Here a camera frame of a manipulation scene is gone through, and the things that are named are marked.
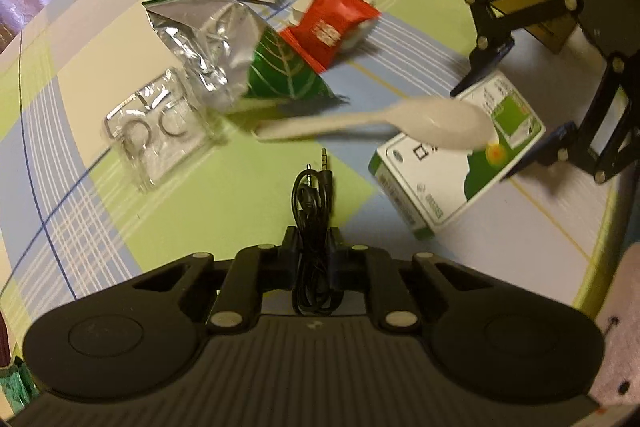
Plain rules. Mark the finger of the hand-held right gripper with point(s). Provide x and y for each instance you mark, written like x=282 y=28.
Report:
x=487 y=59
x=550 y=147

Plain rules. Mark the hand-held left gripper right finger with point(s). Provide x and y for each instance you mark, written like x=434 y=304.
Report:
x=340 y=262

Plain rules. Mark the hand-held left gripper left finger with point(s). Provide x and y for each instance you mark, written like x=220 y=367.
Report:
x=287 y=257

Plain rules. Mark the white plastic spoon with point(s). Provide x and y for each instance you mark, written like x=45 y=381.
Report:
x=440 y=119

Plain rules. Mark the green white medicine box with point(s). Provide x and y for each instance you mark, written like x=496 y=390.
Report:
x=435 y=187

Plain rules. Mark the red snack packet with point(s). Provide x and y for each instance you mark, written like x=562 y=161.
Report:
x=330 y=22

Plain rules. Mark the silver green snack bag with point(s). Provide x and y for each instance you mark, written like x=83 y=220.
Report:
x=210 y=42

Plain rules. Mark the dark green packet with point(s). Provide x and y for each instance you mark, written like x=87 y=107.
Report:
x=15 y=382

